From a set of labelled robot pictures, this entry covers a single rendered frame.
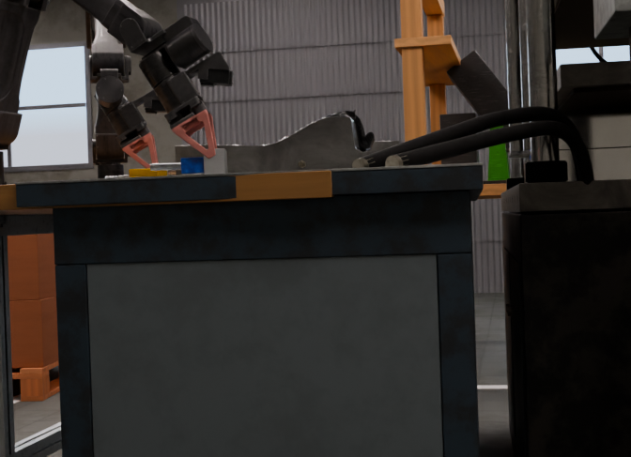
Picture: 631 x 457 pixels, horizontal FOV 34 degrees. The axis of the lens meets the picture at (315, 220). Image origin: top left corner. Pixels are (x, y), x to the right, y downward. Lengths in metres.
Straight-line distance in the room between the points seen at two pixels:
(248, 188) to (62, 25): 8.78
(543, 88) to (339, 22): 7.22
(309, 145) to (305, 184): 0.64
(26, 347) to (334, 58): 5.48
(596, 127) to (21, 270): 2.65
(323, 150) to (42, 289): 2.56
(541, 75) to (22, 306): 2.83
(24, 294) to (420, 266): 3.15
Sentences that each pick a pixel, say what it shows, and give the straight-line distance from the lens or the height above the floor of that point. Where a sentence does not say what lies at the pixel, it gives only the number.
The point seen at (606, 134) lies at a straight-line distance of 2.66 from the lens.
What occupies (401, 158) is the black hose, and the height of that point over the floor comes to 0.82.
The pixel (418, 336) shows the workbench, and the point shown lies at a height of 0.55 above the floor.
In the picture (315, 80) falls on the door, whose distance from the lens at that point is 9.36.
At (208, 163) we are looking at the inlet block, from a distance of 1.78.
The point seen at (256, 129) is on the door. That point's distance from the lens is 9.43.
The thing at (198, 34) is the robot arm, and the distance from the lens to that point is 1.78.
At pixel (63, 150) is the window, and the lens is 10.08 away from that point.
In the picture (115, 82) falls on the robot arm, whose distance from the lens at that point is 2.15.
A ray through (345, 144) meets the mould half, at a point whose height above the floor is 0.88.
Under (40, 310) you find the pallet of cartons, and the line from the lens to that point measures 4.48.
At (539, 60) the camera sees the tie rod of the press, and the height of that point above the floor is 1.04.
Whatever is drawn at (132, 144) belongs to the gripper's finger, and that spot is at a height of 0.90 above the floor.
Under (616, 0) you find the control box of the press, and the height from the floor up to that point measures 1.09.
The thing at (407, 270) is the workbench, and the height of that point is 0.65.
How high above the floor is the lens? 0.73
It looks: level
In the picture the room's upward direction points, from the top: 2 degrees counter-clockwise
